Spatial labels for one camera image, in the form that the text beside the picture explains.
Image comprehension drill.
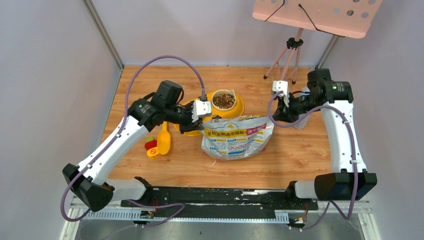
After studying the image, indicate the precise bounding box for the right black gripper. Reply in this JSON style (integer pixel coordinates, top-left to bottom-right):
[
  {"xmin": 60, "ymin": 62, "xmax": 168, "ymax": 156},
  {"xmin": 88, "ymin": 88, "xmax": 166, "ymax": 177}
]
[{"xmin": 272, "ymin": 90, "xmax": 322, "ymax": 124}]

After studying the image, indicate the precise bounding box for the yellow plastic scoop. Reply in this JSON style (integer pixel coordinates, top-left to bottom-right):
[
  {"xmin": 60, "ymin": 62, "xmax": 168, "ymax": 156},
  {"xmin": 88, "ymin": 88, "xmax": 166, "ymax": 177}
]
[{"xmin": 157, "ymin": 121, "xmax": 172, "ymax": 155}]

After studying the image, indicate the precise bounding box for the pet food bag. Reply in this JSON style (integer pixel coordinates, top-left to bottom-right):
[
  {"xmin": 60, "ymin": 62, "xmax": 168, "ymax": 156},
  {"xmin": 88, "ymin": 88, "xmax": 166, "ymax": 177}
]
[{"xmin": 201, "ymin": 115, "xmax": 275, "ymax": 161}]

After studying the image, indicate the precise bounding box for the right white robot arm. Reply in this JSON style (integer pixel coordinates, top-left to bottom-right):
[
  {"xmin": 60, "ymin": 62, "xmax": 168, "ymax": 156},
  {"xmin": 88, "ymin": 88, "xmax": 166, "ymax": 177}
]
[{"xmin": 268, "ymin": 68, "xmax": 378, "ymax": 209}]

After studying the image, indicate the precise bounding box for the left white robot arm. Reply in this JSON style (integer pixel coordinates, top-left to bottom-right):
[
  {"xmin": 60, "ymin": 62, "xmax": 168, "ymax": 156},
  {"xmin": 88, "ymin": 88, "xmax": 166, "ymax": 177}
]
[{"xmin": 62, "ymin": 80, "xmax": 212, "ymax": 212}]

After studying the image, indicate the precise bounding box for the pet food kibble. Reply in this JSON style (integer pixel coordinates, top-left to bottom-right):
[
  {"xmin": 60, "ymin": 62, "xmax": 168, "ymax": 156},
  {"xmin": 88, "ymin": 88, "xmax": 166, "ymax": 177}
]
[{"xmin": 212, "ymin": 93, "xmax": 236, "ymax": 110}]

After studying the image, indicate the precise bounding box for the yellow double pet feeder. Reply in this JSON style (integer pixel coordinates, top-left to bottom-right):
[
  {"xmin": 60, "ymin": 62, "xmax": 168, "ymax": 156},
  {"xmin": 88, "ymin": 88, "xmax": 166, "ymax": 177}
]
[{"xmin": 172, "ymin": 91, "xmax": 245, "ymax": 137}]

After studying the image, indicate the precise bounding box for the cream bowl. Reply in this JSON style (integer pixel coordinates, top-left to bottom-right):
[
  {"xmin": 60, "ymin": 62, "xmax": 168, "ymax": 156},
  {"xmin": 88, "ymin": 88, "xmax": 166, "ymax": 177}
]
[{"xmin": 211, "ymin": 89, "xmax": 237, "ymax": 111}]

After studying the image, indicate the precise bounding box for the red toy block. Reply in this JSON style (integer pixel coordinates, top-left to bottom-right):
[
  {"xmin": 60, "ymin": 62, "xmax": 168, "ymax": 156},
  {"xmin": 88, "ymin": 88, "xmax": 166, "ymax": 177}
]
[{"xmin": 144, "ymin": 136, "xmax": 158, "ymax": 150}]

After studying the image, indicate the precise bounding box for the yellow toy block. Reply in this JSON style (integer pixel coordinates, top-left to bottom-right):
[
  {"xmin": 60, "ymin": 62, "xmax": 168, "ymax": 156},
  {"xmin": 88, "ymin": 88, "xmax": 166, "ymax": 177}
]
[{"xmin": 146, "ymin": 147, "xmax": 162, "ymax": 159}]

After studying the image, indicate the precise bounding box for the pink music stand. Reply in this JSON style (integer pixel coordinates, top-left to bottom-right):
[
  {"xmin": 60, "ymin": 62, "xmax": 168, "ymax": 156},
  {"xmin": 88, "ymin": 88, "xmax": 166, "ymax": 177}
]
[{"xmin": 252, "ymin": 0, "xmax": 383, "ymax": 80}]

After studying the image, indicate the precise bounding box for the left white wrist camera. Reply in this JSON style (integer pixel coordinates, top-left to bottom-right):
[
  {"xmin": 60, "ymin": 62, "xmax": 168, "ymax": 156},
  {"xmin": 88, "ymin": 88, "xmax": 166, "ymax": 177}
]
[{"xmin": 192, "ymin": 99, "xmax": 212, "ymax": 122}]

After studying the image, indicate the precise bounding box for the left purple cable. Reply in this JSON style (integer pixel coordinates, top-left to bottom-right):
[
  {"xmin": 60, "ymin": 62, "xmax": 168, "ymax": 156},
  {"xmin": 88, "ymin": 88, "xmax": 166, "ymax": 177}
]
[{"xmin": 60, "ymin": 55, "xmax": 208, "ymax": 228}]

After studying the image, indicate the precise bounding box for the purple cable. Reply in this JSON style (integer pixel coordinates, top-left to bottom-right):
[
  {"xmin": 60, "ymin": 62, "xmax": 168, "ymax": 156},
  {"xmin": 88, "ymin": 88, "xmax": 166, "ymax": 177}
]
[
  {"xmin": 60, "ymin": 55, "xmax": 208, "ymax": 228},
  {"xmin": 267, "ymin": 90, "xmax": 359, "ymax": 231}
]

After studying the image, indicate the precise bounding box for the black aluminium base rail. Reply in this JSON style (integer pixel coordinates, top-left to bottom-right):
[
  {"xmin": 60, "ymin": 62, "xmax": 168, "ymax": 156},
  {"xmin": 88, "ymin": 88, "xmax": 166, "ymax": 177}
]
[{"xmin": 71, "ymin": 185, "xmax": 372, "ymax": 224}]

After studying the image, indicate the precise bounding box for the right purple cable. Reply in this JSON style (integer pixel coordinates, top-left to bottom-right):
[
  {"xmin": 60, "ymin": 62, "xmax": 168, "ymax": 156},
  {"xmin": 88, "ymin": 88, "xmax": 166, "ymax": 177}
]
[{"xmin": 267, "ymin": 90, "xmax": 359, "ymax": 231}]

